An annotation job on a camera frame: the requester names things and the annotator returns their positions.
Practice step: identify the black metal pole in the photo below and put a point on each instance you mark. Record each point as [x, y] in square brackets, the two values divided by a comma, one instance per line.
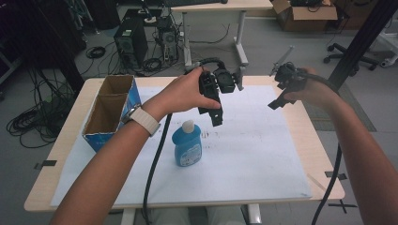
[363, 40]

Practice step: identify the person's left hand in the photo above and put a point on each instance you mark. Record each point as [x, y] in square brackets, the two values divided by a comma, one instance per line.
[181, 93]

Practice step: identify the wooden desk with white legs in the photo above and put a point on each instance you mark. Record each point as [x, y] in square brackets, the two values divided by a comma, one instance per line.
[219, 5]

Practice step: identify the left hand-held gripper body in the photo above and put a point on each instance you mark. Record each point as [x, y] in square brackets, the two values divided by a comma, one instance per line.
[216, 84]

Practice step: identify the blue bottle with white cap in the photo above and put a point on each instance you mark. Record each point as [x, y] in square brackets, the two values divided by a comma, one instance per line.
[187, 146]

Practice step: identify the white table leg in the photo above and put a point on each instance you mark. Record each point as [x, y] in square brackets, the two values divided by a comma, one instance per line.
[128, 217]
[254, 215]

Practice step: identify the white paper sheet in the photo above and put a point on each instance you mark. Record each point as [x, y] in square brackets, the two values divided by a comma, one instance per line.
[244, 156]

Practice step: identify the small open computer case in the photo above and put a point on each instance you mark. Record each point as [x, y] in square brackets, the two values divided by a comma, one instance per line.
[168, 39]

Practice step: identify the person's right hand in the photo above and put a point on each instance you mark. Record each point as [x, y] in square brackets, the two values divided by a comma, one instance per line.
[316, 90]

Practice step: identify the black keyboard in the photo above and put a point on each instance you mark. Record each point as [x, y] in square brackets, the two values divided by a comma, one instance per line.
[191, 2]

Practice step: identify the brown cardboard box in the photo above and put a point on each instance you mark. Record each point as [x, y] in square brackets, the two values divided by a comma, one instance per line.
[303, 15]

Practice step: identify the black computer tower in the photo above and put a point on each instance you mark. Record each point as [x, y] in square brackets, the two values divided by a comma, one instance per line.
[131, 42]

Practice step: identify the black office chair base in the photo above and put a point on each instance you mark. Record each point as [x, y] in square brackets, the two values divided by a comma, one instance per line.
[350, 56]

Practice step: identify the blue cardboard box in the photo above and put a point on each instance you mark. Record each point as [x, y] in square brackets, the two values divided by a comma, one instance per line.
[109, 109]

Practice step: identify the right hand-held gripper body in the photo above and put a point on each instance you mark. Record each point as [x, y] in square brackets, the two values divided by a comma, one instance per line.
[289, 78]

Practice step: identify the beige wristwatch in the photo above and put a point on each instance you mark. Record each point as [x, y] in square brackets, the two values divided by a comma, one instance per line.
[144, 119]

